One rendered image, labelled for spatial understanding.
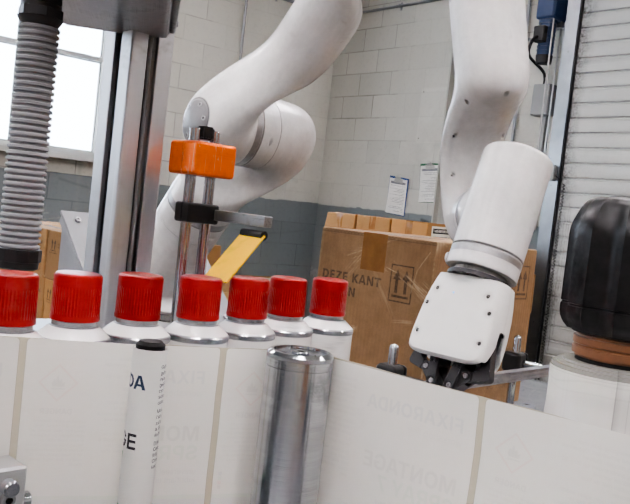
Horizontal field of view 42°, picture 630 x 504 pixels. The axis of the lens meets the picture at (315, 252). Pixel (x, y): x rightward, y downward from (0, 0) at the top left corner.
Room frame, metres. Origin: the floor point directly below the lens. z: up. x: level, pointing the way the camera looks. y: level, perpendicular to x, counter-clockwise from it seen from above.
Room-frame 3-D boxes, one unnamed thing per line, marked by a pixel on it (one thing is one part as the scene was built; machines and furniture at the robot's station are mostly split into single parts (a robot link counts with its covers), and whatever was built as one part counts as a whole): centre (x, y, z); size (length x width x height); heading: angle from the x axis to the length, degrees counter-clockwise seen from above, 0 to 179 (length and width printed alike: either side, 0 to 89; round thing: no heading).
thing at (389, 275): (1.40, -0.20, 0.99); 0.30 x 0.24 x 0.27; 136
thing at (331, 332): (0.75, -0.02, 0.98); 0.05 x 0.05 x 0.20
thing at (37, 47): (0.63, 0.23, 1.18); 0.04 x 0.04 x 0.21
